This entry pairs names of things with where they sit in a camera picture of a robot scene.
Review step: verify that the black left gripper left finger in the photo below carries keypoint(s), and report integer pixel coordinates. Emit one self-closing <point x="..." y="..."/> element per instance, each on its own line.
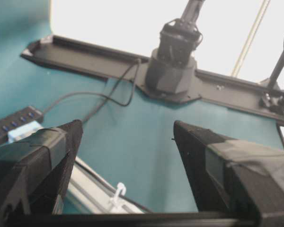
<point x="35" y="171"/>

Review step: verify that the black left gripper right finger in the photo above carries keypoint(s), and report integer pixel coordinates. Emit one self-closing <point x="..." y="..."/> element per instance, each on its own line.
<point x="232" y="176"/>

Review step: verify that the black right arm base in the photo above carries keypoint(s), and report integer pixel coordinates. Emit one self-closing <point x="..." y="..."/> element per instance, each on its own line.
<point x="163" y="81"/>

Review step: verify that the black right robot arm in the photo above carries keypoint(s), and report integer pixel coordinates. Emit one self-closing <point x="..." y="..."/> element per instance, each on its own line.
<point x="181" y="36"/>

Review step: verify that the black USB hub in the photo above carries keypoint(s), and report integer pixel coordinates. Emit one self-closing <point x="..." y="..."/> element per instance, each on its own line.
<point x="18" y="119"/>

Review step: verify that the aluminium profile rail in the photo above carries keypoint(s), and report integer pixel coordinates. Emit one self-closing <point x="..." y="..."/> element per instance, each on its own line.
<point x="89" y="191"/>

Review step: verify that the camera tripod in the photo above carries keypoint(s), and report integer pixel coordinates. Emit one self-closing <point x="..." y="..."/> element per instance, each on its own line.
<point x="277" y="68"/>

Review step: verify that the black frame rail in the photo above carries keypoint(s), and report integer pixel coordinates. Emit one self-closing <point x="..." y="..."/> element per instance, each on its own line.
<point x="102" y="62"/>

